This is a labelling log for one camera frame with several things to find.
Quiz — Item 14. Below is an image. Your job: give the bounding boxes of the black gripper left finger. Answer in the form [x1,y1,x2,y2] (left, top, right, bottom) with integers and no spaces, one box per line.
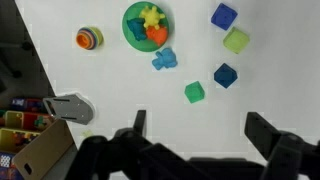
[133,110,147,136]

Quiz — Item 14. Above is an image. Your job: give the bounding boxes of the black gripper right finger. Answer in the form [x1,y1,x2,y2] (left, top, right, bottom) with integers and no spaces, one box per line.
[244,112,281,159]

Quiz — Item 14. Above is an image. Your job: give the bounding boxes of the dark blue block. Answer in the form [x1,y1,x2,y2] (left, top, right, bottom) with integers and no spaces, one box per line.
[214,63,238,89]

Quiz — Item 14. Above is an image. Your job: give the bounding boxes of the lime green block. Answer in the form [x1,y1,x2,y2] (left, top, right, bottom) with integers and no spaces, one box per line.
[223,27,250,54]

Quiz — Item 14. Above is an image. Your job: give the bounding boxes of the green bowl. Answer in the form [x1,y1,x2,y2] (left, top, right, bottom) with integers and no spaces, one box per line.
[122,1,170,52]

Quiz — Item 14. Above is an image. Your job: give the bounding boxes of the light blue bear toy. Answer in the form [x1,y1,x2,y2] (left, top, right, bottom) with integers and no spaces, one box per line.
[152,48,178,70]

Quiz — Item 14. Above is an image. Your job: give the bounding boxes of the orange heart toy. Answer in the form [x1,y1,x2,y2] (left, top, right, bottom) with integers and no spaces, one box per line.
[146,26,168,46]

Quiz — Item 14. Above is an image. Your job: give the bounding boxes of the teal animal toy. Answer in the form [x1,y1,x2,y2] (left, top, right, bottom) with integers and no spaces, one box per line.
[127,18,147,41]

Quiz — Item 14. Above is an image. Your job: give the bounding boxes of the rainbow stacking cups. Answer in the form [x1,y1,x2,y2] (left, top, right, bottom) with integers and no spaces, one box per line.
[76,27,103,50]

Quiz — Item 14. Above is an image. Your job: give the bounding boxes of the yellow spiky toy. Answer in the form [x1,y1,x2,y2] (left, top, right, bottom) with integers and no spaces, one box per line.
[139,6,166,30]

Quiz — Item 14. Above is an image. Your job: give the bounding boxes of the toy storage shelf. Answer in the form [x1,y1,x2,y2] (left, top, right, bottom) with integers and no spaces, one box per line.
[0,97,73,180]

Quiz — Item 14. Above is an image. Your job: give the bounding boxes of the grey metal bracket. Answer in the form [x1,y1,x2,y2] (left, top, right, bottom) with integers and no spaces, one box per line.
[43,94,94,125]

